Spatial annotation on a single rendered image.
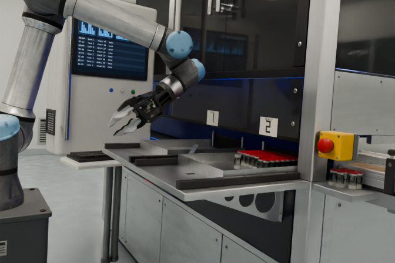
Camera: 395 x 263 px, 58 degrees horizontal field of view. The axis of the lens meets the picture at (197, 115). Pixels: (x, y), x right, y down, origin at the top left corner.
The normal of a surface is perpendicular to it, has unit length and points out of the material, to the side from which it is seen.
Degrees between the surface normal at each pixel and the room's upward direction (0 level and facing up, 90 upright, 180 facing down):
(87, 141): 90
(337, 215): 90
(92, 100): 90
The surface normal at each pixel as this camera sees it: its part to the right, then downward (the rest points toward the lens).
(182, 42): 0.24, 0.07
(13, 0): 0.51, 0.07
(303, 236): -0.86, -0.03
